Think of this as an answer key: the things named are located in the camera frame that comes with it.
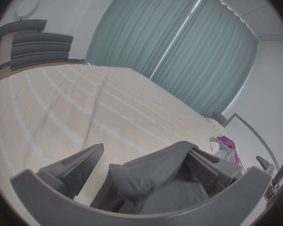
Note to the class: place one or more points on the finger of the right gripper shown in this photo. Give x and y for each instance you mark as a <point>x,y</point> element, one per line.
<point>266,167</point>

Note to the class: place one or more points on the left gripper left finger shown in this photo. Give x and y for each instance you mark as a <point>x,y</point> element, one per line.
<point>82,166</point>

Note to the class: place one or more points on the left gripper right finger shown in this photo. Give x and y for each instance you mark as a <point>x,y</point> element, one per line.
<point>212,171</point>

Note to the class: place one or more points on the black T-shirt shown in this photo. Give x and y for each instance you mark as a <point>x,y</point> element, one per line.
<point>136,173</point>

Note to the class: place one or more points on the bed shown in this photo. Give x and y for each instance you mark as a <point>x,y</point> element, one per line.
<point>61,107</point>

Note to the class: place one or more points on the grey knit garment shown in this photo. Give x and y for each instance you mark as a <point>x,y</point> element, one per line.
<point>226,153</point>

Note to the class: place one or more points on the white garment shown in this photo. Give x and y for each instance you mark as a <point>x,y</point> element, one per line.
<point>214,145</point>

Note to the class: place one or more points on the white printed pillow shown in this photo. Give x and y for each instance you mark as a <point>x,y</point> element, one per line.
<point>214,126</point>

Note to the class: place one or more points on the grey bedside table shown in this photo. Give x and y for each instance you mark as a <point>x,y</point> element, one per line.
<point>218,116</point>

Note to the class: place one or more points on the blue-green curtain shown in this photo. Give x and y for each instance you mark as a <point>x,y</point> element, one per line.
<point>132,32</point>
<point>202,55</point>

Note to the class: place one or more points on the black chest of drawers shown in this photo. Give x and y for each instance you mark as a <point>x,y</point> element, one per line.
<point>37,48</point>

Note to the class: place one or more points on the round white mirror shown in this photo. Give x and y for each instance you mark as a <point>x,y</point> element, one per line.
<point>28,3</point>

